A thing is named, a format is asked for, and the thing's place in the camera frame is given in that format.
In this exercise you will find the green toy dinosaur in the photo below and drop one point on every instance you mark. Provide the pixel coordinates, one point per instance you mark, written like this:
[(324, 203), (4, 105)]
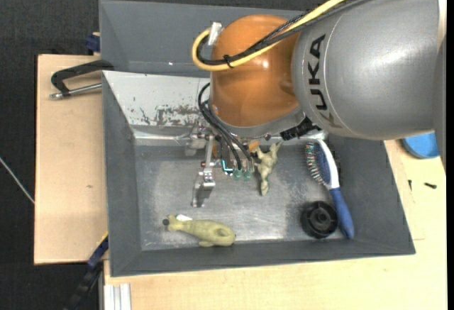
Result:
[(265, 168)]

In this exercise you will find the black round plastic cap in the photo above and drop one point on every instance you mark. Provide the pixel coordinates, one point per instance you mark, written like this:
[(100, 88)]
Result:
[(319, 220)]

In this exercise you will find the grey metal bin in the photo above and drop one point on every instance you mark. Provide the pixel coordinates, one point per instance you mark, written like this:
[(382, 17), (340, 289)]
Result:
[(159, 35)]

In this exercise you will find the small black screw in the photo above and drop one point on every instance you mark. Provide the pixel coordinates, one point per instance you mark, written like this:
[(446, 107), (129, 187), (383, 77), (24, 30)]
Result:
[(431, 185)]

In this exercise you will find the pale green toy animal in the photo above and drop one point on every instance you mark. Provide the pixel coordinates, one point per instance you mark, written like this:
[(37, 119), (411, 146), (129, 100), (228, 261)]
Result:
[(205, 230)]

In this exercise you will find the blue and white hairbrush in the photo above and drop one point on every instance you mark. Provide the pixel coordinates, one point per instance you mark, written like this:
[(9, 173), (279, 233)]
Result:
[(328, 174)]

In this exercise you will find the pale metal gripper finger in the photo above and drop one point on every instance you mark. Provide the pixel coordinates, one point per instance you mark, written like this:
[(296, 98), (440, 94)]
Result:
[(194, 147), (204, 186)]

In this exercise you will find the blue round disc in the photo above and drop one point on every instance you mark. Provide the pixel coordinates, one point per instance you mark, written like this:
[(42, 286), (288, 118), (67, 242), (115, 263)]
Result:
[(422, 145)]

